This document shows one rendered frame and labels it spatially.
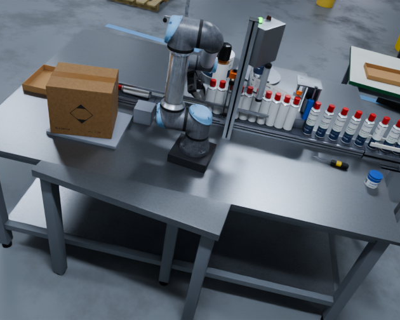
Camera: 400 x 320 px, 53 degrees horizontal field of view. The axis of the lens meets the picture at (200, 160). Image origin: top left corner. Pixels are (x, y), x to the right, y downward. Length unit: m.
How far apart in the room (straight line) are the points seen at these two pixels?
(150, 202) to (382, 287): 1.79
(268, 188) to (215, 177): 0.27
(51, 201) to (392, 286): 2.21
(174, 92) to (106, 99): 0.34
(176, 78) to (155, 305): 1.32
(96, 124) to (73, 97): 0.18
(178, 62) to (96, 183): 0.65
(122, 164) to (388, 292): 1.93
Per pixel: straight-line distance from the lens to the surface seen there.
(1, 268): 2.67
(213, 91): 2.22
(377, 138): 2.41
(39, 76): 2.64
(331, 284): 2.54
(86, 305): 2.46
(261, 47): 1.93
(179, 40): 1.70
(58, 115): 2.06
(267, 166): 2.11
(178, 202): 1.80
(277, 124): 2.31
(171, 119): 1.87
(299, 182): 2.08
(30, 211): 2.61
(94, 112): 2.00
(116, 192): 1.82
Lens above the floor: 2.13
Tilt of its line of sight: 39 degrees down
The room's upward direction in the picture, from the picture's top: 11 degrees clockwise
